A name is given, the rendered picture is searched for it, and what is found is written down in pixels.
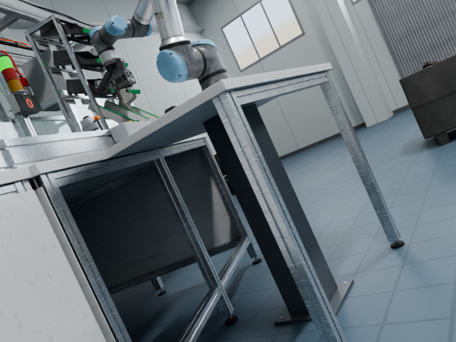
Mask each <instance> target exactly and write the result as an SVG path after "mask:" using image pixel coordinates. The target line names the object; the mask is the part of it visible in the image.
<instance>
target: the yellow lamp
mask: <svg viewBox="0 0 456 342"><path fill-rule="evenodd" d="M7 86H8V88H9V90H10V92H11V93H12V94H13V93H14V92H16V91H18V90H24V88H23V87H22V84H21V82H20V80H19V79H13V80H10V81H8V82H7Z"/></svg>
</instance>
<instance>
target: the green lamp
mask: <svg viewBox="0 0 456 342"><path fill-rule="evenodd" d="M6 68H14V67H13V65H12V63H11V61H10V58H9V57H8V56H2V57H0V70H1V71H2V70H3V69H6Z"/></svg>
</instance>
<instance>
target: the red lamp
mask: <svg viewBox="0 0 456 342"><path fill-rule="evenodd" d="M1 73H2V75H3V77H4V79H5V81H6V83H7V82H8V81H10V80H13V79H19V78H18V76H17V74H16V71H15V69H14V68H6V69H3V70H2V72H1Z"/></svg>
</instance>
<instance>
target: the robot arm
mask: <svg viewBox="0 0 456 342"><path fill-rule="evenodd" d="M154 15H155V19H156V23H157V27H158V30H159V35H160V37H161V45H160V46H159V51H160V53H159V54H158V55H157V60H156V65H157V70H158V71H159V74H160V75H161V76H162V77H163V78H164V79H165V80H166V81H168V82H170V83H182V82H184V81H189V80H192V79H197V80H198V81H199V84H200V86H201V88H202V91H204V90H205V89H207V88H209V87H210V86H212V85H213V84H215V83H216V82H218V81H220V80H222V79H229V78H230V76H229V75H228V73H227V71H226V68H225V66H224V64H223V61H222V60H221V57H220V56H219V53H218V50H217V48H216V47H215V45H214V43H213V42H212V41H211V40H209V39H200V40H198V41H194V42H192V43H191V41H190V39H188V38H186V37H185V34H184V31H183V26H182V23H181V18H180V15H179V12H178V8H177V4H176V0H139V2H138V5H137V6H136V9H135V11H134V14H133V16H132V19H127V20H124V19H123V18H122V17H120V16H117V15H114V16H112V17H111V18H109V19H108V20H107V21H106V23H105V24H104V26H96V27H94V28H93V29H91V30H90V32H89V35H90V38H91V41H92V43H93V44H94V47H95V49H96V51H97V53H98V55H99V58H100V60H101V62H102V65H103V66H104V67H105V69H106V70H107V71H106V73H105V74H104V77H103V78H102V80H101V82H100V84H99V86H98V87H97V89H96V91H97V92H99V93H100V94H105V93H106V92H107V90H108V88H109V86H110V85H111V87H112V88H113V91H114V93H115V95H116V97H118V99H119V100H120V102H121V103H122V105H123V106H124V107H125V108H127V109H128V110H129V111H131V110H132V107H131V103H132V102H133V101H134V100H135V99H136V97H137V95H136V94H131V93H130V91H129V90H127V89H126V88H130V87H132V86H133V85H134V84H135V83H136V80H135V78H134V76H133V74H132V72H130V70H129V69H127V68H126V66H125V64H124V62H125V60H124V59H121V58H119V56H118V55H117V52H116V50H115V48H114V45H113V44H114V43H115V42H116V41H117V40H118V39H129V38H136V37H147V36H149V35H150V34H151V32H152V24H151V20H152V18H153V16H154Z"/></svg>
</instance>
